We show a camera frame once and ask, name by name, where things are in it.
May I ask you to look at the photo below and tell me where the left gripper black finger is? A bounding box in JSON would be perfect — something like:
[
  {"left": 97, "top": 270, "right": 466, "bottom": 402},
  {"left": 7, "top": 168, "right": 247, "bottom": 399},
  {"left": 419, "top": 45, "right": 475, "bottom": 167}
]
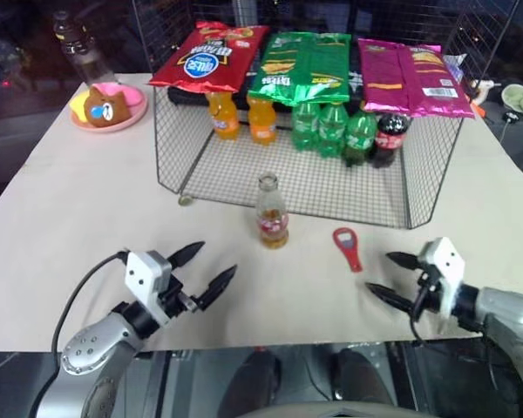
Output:
[
  {"left": 196, "top": 264, "right": 239, "bottom": 312},
  {"left": 167, "top": 241, "right": 207, "bottom": 269}
]

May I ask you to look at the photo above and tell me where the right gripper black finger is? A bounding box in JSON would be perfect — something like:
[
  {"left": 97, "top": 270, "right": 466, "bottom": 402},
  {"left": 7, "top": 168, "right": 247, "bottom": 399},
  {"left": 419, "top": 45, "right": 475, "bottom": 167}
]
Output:
[
  {"left": 364, "top": 281, "right": 416, "bottom": 314},
  {"left": 385, "top": 251, "right": 420, "bottom": 271}
]

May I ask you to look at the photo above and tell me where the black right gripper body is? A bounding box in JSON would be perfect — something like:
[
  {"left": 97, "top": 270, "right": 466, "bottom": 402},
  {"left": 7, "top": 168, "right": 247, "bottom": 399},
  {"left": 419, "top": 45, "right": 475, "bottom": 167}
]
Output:
[{"left": 413, "top": 265, "right": 445, "bottom": 314}]

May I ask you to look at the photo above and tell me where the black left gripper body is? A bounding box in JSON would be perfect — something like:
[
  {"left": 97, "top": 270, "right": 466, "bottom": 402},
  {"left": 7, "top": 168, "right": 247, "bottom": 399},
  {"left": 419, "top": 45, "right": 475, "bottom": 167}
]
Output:
[{"left": 159, "top": 278, "right": 200, "bottom": 321}]

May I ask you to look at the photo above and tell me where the red bottle opener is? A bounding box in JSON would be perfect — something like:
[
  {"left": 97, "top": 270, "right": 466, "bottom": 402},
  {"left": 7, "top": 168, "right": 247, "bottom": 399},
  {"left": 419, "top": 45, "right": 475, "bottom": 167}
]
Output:
[{"left": 331, "top": 226, "right": 365, "bottom": 273}]

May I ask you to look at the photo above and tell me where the glass bottle with amber drink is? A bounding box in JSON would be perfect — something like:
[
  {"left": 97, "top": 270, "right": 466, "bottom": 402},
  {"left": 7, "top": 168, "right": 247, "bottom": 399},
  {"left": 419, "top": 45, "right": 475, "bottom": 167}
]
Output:
[{"left": 255, "top": 172, "right": 290, "bottom": 250}]

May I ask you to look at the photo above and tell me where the dark cola plastic bottle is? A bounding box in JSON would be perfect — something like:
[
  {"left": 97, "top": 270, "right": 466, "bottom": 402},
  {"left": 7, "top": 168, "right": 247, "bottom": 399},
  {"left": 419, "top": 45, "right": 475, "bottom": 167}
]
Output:
[{"left": 370, "top": 111, "right": 413, "bottom": 169}]

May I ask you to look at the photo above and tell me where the green soda plastic bottle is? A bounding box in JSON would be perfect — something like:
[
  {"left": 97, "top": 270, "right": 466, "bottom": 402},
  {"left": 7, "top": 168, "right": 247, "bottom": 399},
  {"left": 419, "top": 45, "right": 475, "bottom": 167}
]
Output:
[
  {"left": 316, "top": 103, "right": 350, "bottom": 158},
  {"left": 290, "top": 101, "right": 322, "bottom": 152},
  {"left": 343, "top": 110, "right": 378, "bottom": 168}
]

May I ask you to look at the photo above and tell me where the orange soda plastic bottle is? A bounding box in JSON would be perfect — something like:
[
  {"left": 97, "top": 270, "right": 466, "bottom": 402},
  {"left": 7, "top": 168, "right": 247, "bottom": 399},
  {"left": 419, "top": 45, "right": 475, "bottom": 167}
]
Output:
[
  {"left": 205, "top": 90, "right": 241, "bottom": 142},
  {"left": 246, "top": 96, "right": 278, "bottom": 146}
]

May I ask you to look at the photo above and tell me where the clear plastic bottle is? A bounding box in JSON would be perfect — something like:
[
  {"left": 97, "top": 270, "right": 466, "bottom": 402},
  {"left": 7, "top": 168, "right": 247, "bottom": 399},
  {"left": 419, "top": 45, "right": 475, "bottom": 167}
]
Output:
[{"left": 51, "top": 10, "right": 117, "bottom": 86}]

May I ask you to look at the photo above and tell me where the beige table cover sheet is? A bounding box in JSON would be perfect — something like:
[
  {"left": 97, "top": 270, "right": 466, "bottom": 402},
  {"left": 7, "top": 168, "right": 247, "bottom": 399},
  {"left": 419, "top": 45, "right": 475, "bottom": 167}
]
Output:
[{"left": 0, "top": 71, "right": 523, "bottom": 353}]

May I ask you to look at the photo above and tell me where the grey rounded robot body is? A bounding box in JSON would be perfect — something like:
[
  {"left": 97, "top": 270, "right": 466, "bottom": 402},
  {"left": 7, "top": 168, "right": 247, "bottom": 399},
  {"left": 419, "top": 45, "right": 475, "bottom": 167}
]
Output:
[{"left": 242, "top": 399, "right": 429, "bottom": 418}]

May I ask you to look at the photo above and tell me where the pink plate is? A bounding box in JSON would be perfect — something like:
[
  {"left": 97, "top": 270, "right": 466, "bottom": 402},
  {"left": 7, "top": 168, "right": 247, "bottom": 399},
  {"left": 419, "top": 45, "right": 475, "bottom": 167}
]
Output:
[{"left": 70, "top": 84, "right": 149, "bottom": 133}]

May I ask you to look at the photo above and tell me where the brown bear plush toy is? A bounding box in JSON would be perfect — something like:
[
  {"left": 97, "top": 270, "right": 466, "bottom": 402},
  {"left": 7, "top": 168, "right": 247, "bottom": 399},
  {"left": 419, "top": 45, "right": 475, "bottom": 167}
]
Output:
[{"left": 83, "top": 85, "right": 132, "bottom": 129}]

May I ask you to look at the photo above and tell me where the magenta chips bag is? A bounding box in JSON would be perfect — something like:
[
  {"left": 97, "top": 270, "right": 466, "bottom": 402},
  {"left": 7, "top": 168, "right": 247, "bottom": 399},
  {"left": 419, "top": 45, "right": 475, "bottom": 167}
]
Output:
[{"left": 356, "top": 37, "right": 477, "bottom": 120}]

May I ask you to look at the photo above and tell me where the white glue gun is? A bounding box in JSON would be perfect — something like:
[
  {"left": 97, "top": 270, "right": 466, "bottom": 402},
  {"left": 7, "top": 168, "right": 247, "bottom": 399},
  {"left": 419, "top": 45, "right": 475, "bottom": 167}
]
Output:
[{"left": 469, "top": 78, "right": 501, "bottom": 105}]

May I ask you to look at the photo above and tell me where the red chips bag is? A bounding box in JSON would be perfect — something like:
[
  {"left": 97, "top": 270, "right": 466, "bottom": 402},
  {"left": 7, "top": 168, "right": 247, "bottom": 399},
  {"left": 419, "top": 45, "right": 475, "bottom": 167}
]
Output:
[{"left": 148, "top": 20, "right": 272, "bottom": 95}]

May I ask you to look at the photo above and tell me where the pale purple item behind rack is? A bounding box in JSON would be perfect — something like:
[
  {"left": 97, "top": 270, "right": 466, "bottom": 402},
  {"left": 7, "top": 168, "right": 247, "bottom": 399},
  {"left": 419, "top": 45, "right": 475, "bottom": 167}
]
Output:
[{"left": 443, "top": 52, "right": 469, "bottom": 83}]

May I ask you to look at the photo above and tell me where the green chips bag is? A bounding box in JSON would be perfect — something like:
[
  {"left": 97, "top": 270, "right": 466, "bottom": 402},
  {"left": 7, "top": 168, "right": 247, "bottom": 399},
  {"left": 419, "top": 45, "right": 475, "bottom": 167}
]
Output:
[{"left": 247, "top": 31, "right": 353, "bottom": 107}]

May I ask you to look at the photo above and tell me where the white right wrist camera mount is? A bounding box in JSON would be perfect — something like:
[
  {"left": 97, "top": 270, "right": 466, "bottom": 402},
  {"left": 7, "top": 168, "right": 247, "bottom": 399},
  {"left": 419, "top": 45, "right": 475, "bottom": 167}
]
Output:
[{"left": 415, "top": 236, "right": 467, "bottom": 318}]

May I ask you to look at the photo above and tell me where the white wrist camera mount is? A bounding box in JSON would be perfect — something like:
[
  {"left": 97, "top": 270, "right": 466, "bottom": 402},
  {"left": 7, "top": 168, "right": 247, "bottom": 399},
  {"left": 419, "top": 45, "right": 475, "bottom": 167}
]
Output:
[
  {"left": 415, "top": 236, "right": 467, "bottom": 318},
  {"left": 124, "top": 249, "right": 174, "bottom": 326}
]

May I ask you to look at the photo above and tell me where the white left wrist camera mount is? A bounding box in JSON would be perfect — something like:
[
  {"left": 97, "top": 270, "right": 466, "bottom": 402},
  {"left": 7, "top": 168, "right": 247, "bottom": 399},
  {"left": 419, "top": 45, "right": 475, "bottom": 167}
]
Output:
[{"left": 124, "top": 249, "right": 174, "bottom": 326}]

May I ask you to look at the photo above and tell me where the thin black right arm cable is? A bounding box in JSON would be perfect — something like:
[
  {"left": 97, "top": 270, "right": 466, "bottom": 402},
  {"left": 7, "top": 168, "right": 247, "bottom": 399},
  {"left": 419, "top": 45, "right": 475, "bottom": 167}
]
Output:
[{"left": 483, "top": 337, "right": 499, "bottom": 395}]

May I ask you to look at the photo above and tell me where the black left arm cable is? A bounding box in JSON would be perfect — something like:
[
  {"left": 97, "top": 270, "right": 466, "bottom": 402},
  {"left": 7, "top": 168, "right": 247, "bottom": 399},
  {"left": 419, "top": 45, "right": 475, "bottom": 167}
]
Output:
[{"left": 51, "top": 249, "right": 130, "bottom": 354}]

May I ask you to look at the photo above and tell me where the black wire mesh rack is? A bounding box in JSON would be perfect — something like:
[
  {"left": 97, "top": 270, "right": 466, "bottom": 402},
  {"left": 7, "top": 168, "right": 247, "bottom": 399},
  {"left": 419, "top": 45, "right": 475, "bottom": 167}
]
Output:
[{"left": 152, "top": 84, "right": 468, "bottom": 231}]

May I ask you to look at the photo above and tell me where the black floor cable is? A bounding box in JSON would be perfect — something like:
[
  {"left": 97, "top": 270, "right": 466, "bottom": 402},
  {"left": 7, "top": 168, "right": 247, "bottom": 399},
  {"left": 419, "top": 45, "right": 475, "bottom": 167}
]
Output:
[{"left": 306, "top": 347, "right": 337, "bottom": 398}]

